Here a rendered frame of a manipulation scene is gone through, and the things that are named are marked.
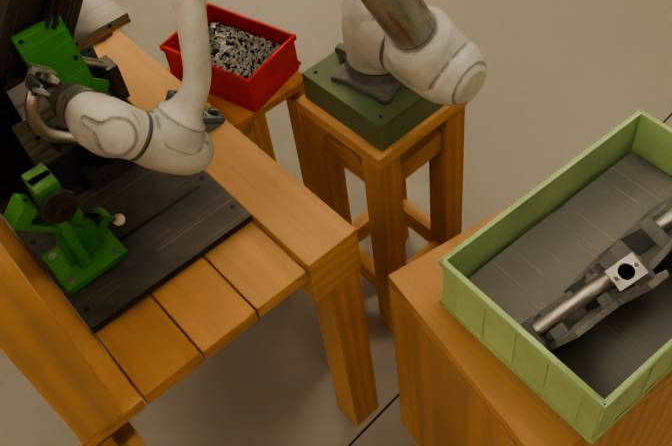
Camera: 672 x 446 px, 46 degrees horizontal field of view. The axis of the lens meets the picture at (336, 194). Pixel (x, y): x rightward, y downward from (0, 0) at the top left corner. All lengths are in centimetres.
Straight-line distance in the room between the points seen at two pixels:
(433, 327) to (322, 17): 228
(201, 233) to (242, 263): 12
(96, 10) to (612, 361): 143
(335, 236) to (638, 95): 192
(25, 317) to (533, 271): 100
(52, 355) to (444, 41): 96
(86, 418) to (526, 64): 244
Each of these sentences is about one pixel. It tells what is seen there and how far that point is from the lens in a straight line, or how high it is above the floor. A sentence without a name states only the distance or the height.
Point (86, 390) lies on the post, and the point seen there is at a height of 102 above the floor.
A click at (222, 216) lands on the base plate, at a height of 90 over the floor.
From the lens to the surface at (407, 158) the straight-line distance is 206.
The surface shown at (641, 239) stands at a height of 91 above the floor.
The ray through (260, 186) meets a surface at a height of 90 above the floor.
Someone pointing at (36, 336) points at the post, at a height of 122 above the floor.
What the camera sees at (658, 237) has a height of 103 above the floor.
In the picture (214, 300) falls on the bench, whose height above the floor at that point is 88.
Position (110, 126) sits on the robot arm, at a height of 133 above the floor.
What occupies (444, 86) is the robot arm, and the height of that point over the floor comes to 112.
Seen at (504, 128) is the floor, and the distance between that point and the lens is 318.
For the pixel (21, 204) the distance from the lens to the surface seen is 166.
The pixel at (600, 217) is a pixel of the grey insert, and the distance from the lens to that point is 184.
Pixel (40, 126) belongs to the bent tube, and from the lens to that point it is 187.
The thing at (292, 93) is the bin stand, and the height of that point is 78.
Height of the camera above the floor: 228
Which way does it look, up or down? 50 degrees down
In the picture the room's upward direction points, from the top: 9 degrees counter-clockwise
